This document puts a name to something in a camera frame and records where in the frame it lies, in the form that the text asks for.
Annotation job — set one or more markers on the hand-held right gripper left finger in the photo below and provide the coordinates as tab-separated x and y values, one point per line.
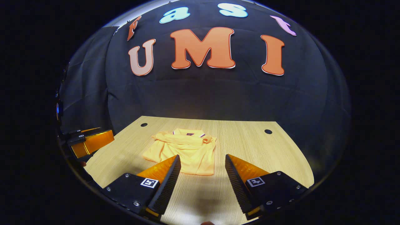
165	184

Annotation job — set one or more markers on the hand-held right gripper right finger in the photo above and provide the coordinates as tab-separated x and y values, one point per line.
239	187

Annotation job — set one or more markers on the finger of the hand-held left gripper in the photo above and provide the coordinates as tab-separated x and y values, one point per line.
93	142

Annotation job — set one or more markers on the orange T-shirt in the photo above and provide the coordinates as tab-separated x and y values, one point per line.
187	150

